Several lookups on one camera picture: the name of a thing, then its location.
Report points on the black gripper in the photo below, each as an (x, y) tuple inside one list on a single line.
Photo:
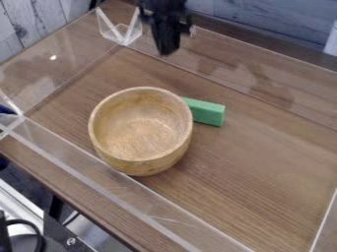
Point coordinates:
[(169, 17)]

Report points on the green rectangular block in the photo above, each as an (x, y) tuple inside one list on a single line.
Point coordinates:
[(206, 112)]

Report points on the brown wooden bowl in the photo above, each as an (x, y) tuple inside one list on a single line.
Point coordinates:
[(141, 130)]

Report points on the blue object at left edge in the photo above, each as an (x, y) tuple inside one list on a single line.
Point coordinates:
[(7, 110)]

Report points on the clear acrylic tray walls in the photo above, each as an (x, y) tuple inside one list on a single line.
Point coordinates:
[(254, 187)]

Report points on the black metal table bracket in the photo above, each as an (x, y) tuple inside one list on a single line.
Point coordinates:
[(58, 238)]

